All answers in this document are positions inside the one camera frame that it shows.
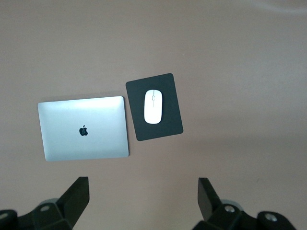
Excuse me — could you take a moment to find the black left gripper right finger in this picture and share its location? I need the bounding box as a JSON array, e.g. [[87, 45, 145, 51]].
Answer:
[[193, 177, 297, 230]]

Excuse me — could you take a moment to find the silver laptop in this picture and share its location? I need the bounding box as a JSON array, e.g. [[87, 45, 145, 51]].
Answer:
[[37, 96, 130, 162]]

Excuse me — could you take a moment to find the white computer mouse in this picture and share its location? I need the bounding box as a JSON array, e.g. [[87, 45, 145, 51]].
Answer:
[[143, 89, 163, 125]]

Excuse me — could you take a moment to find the brown table cover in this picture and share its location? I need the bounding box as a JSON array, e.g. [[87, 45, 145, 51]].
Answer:
[[0, 0, 307, 230]]

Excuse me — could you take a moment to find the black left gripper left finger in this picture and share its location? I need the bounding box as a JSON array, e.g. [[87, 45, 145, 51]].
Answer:
[[0, 176, 90, 230]]

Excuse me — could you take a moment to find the black mouse pad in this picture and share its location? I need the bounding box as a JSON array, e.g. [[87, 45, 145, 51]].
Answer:
[[125, 73, 184, 142]]

